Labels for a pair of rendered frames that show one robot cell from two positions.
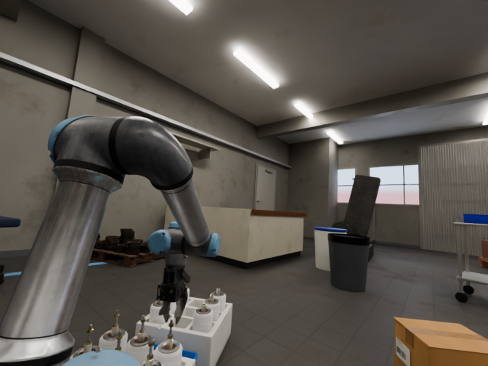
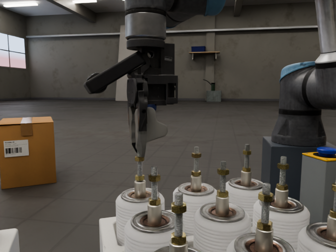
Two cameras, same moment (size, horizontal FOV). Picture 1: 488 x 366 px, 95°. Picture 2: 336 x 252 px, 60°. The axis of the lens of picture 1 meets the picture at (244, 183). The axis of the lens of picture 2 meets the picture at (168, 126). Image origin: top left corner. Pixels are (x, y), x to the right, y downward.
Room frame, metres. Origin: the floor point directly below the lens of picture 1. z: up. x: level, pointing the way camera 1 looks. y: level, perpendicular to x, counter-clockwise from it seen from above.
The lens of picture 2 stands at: (1.10, 0.74, 0.46)
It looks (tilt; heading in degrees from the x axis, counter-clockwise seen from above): 7 degrees down; 240
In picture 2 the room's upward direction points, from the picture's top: straight up
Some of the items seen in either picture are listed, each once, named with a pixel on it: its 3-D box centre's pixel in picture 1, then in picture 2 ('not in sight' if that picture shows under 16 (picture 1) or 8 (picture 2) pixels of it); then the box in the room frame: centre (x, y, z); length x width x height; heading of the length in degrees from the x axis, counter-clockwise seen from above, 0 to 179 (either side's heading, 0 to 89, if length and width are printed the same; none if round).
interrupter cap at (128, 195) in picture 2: (168, 346); (140, 195); (0.88, 0.23, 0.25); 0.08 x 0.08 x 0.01
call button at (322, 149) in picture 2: not in sight; (326, 152); (0.49, 0.37, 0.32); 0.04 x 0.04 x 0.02
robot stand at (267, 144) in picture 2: not in sight; (294, 189); (0.34, 0.18, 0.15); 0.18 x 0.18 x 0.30; 50
